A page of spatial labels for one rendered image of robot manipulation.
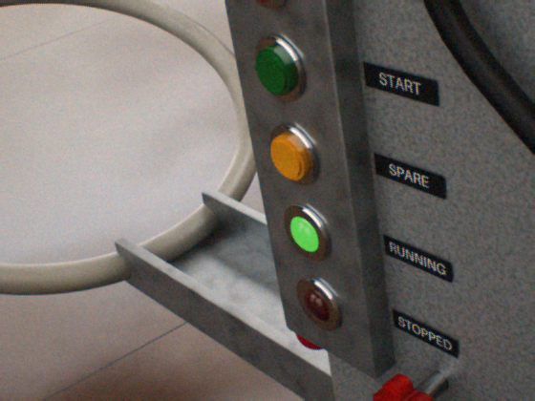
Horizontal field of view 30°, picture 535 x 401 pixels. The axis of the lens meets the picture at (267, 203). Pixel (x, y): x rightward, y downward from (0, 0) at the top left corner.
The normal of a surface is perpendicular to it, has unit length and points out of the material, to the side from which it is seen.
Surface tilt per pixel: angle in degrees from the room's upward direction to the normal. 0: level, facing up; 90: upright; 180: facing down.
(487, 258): 90
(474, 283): 90
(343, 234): 90
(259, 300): 2
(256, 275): 2
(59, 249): 0
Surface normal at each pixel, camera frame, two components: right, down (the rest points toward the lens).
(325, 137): -0.74, 0.45
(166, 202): -0.16, -0.84
